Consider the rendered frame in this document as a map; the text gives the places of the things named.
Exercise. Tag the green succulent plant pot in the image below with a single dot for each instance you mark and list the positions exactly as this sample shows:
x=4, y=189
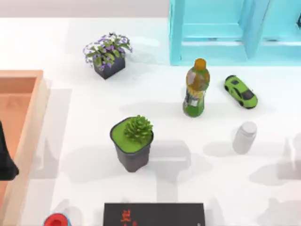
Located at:
x=132, y=146

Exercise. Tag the green bottle with orange cap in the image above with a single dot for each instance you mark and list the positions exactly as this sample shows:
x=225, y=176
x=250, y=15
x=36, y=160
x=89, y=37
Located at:
x=195, y=91

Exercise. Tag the purple flower plant pot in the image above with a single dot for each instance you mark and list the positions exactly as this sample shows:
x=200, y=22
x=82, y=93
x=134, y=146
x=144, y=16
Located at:
x=108, y=58

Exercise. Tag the green toy car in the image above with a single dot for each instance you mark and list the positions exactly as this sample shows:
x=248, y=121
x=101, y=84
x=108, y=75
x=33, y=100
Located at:
x=240, y=90

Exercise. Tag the white bottle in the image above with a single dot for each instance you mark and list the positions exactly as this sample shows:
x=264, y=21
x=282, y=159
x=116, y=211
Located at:
x=244, y=137

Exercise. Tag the black book with red print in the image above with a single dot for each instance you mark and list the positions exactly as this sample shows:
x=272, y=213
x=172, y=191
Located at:
x=155, y=215

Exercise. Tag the light blue rack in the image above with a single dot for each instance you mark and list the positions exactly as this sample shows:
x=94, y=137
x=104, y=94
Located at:
x=211, y=30

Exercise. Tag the salmon shallow box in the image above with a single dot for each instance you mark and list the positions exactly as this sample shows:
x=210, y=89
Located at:
x=21, y=113

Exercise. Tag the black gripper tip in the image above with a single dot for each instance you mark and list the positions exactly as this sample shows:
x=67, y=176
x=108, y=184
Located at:
x=5, y=162

